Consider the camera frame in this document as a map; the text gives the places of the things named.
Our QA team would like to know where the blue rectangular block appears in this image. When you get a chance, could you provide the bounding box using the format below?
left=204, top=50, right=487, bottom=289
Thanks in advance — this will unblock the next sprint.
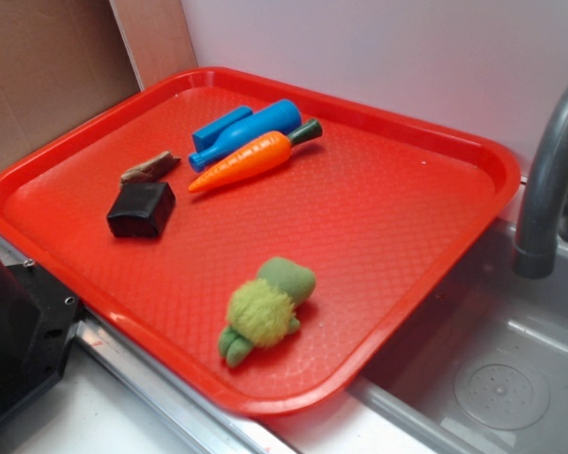
left=191, top=106, right=253, bottom=152

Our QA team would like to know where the black square block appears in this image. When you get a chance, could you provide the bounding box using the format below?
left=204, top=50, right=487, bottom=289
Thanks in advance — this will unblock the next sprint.
left=106, top=183, right=176, bottom=238

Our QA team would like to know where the cardboard panel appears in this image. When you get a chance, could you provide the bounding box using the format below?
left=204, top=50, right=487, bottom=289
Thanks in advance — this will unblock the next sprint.
left=0, top=1, right=196, bottom=171

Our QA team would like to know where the brown wooden piece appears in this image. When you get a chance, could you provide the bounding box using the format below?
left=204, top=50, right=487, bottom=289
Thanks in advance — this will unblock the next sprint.
left=119, top=151, right=182, bottom=188

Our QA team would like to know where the grey toy sink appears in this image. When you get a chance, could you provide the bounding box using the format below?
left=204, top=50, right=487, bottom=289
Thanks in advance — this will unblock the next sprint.
left=349, top=221, right=568, bottom=453

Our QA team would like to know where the green plush animal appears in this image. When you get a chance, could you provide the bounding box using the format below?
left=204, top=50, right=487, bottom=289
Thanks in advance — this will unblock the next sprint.
left=218, top=257, right=317, bottom=368

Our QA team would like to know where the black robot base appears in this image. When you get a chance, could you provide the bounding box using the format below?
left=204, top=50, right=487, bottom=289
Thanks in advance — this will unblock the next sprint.
left=0, top=259, right=81, bottom=426

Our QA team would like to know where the grey faucet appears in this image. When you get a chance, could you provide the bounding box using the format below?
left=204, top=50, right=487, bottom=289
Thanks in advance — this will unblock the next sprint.
left=512, top=87, right=568, bottom=279

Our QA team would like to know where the blue toy bottle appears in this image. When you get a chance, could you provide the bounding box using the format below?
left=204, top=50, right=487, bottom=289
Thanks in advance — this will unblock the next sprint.
left=187, top=99, right=302, bottom=173

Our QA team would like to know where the orange toy carrot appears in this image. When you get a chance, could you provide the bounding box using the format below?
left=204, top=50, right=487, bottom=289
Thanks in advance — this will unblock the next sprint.
left=187, top=119, right=323, bottom=193

